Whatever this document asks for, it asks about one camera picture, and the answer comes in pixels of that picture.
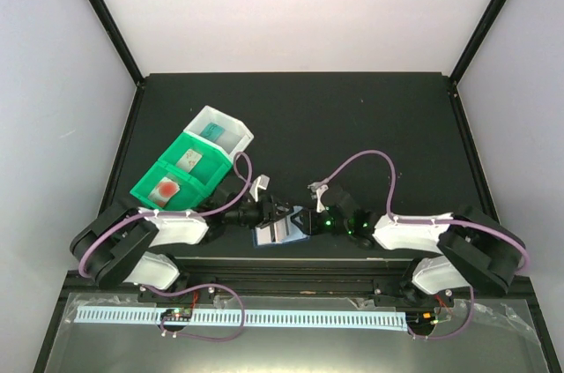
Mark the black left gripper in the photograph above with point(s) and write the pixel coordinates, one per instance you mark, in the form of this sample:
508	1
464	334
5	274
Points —
270	207

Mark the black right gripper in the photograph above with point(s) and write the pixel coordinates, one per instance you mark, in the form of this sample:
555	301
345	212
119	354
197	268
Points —
307	216

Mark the grey striped card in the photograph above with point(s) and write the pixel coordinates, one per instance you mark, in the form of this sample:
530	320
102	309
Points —
274	233

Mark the navy blue card holder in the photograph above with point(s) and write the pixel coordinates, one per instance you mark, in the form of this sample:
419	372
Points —
296	235

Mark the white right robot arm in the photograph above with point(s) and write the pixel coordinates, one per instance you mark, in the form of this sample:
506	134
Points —
460	249

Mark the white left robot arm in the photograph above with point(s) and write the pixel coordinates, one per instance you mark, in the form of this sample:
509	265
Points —
116	247

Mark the teal VIP card in bin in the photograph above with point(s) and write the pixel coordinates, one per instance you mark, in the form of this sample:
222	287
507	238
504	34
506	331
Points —
212	132

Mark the white red card in bin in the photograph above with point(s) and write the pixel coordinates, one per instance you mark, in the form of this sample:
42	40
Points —
163	191

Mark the green end storage bin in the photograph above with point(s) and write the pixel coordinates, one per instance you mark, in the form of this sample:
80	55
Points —
191	191

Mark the green middle storage bin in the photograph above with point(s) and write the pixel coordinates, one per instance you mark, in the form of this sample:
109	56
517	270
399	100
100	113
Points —
210	170

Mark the white storage bin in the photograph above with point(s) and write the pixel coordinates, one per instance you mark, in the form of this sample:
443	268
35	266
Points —
236	138

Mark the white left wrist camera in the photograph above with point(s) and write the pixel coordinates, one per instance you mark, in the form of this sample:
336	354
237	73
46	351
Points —
260	184

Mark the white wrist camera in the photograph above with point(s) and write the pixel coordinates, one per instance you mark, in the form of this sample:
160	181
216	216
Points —
317	189
260	184

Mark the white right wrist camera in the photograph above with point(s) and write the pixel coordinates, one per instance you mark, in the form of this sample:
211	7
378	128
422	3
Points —
317	189

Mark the white slotted cable duct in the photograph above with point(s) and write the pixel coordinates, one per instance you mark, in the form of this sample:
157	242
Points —
319	319

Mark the black frame post left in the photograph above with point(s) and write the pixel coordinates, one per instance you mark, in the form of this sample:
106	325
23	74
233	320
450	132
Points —
113	32

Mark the black frame post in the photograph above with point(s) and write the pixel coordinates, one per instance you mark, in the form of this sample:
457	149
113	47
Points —
480	32
113	32

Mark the black frame post right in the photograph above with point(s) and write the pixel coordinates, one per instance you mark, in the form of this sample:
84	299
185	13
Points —
480	32

